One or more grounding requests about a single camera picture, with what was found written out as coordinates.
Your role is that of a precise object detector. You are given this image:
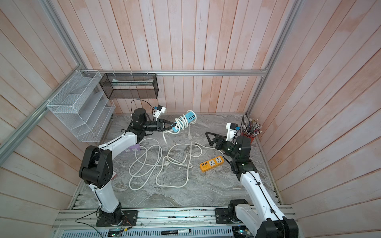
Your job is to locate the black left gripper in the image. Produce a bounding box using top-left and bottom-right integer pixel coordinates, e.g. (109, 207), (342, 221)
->
(142, 118), (176, 132)

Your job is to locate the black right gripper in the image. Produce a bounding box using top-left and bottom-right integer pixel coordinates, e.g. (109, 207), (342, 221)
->
(207, 133), (240, 163)

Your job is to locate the teal power strip with cord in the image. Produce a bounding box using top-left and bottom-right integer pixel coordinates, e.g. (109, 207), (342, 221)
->
(163, 110), (197, 143)

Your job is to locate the purple power strip with cord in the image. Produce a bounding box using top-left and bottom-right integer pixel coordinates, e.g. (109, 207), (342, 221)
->
(128, 138), (163, 191)

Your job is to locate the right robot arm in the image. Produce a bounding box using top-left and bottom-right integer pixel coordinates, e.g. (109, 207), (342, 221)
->
(205, 132), (299, 238)

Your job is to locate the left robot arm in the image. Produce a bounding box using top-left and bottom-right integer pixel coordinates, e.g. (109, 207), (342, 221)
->
(79, 108), (175, 226)

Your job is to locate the bundle of coloured pencils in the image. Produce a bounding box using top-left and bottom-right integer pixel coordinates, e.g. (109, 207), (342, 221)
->
(243, 119), (262, 138)

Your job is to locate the black mesh basket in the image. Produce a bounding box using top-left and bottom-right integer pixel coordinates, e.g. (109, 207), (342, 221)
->
(100, 72), (159, 100)

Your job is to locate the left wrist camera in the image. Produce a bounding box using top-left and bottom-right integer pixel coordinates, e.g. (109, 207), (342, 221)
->
(153, 105), (166, 120)

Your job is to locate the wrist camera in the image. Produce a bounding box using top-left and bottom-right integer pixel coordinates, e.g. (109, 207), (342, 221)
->
(153, 105), (166, 120)
(226, 123), (240, 142)

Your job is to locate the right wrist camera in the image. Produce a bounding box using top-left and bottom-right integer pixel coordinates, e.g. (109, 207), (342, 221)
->
(226, 123), (240, 142)

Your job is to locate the white wire mesh shelf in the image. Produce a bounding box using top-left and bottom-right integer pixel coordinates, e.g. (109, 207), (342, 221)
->
(47, 70), (115, 143)

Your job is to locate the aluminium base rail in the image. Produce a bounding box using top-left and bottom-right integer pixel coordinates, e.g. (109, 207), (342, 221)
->
(50, 206), (298, 238)

